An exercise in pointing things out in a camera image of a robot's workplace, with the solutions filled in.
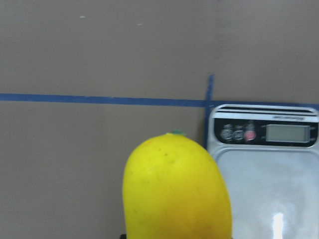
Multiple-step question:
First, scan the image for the yellow mango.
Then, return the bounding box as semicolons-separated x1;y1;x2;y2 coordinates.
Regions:
122;132;232;239

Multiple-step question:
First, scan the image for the brown paper table cover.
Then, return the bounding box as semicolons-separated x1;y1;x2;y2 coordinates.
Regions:
0;0;319;239

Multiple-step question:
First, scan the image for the silver digital kitchen scale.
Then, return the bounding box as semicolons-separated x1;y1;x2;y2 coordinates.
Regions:
207;104;319;239

